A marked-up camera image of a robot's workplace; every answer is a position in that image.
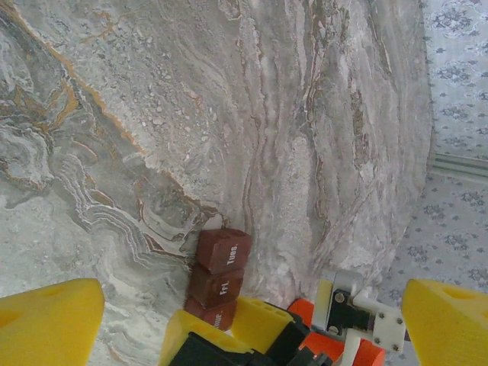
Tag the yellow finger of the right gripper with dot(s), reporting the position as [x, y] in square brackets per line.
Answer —
[190, 331]
[259, 320]

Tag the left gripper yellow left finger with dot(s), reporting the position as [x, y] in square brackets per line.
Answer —
[49, 324]

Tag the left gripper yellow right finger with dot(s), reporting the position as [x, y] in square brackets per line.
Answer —
[446, 328]

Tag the brown weekly pill organizer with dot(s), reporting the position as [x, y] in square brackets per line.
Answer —
[221, 259]

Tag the aluminium frame post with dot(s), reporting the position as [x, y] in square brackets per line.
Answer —
[461, 164]

